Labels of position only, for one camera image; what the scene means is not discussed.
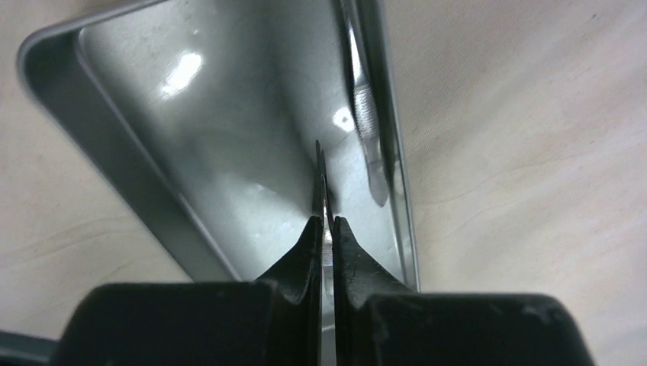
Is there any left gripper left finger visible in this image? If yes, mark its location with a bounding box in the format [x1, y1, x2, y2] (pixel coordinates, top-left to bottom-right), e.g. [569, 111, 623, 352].
[53, 217, 323, 365]

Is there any metal instrument tray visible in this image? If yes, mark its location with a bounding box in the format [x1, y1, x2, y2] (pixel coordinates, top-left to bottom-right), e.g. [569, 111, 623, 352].
[16, 0, 420, 366]

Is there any beige cloth drape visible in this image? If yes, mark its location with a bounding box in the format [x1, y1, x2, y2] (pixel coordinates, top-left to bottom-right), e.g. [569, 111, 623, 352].
[1, 1, 646, 365]

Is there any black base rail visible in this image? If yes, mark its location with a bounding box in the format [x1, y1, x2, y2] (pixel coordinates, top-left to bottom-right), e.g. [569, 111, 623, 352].
[0, 331, 58, 366]

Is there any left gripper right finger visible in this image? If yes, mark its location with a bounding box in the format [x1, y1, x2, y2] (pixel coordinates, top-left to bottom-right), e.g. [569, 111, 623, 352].
[332, 217, 594, 365]

